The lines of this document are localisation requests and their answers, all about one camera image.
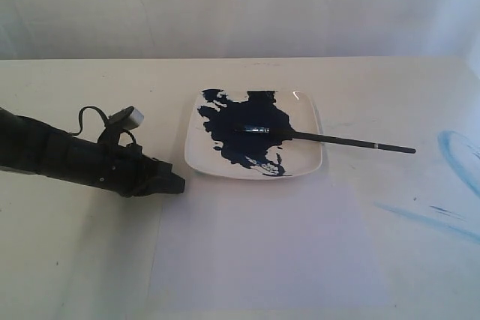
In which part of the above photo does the white paper sheet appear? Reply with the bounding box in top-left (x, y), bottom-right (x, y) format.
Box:
top-left (150, 174), bottom-right (388, 310)

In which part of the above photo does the white square plate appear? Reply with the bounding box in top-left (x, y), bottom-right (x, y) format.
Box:
top-left (184, 89), bottom-right (323, 180)

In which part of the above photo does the black paintbrush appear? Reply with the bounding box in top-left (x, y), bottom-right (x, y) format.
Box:
top-left (234, 125), bottom-right (416, 154)

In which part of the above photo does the black left camera cable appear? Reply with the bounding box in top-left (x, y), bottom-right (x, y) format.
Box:
top-left (70, 106), bottom-right (146, 148)

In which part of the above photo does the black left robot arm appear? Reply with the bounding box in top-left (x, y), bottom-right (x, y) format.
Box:
top-left (1, 106), bottom-right (185, 197)

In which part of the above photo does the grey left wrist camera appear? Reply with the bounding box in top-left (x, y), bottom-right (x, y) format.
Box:
top-left (108, 106), bottom-right (144, 130)

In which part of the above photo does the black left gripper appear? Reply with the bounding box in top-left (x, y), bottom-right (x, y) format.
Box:
top-left (69, 139), bottom-right (186, 197)

